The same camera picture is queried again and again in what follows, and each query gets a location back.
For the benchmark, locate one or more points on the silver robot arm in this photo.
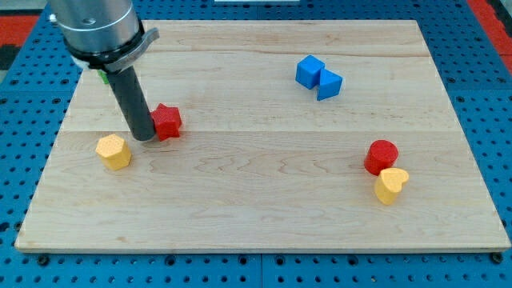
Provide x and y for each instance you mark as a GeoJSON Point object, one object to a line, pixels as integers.
{"type": "Point", "coordinates": [102, 35]}

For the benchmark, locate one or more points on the red star block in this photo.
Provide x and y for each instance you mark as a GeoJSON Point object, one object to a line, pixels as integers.
{"type": "Point", "coordinates": [167, 121]}

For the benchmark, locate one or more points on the wooden board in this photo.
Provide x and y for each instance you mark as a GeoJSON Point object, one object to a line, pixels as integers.
{"type": "Point", "coordinates": [261, 166]}

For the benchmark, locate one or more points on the blue cube block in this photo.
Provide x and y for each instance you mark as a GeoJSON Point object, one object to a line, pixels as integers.
{"type": "Point", "coordinates": [308, 71]}

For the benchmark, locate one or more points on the blue triangle block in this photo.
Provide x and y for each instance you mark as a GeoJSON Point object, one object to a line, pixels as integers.
{"type": "Point", "coordinates": [330, 84]}

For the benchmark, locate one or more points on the red cylinder block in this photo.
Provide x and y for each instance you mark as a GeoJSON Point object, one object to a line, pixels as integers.
{"type": "Point", "coordinates": [381, 155]}

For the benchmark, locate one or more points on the yellow heart block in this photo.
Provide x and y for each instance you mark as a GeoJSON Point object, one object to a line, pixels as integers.
{"type": "Point", "coordinates": [389, 184]}

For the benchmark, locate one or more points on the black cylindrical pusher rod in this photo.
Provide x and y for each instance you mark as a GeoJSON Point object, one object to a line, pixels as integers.
{"type": "Point", "coordinates": [131, 100]}

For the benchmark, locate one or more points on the yellow hexagon block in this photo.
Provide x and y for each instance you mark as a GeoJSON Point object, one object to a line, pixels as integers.
{"type": "Point", "coordinates": [113, 152]}

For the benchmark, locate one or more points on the green block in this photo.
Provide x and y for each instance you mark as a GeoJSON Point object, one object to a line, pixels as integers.
{"type": "Point", "coordinates": [103, 77]}

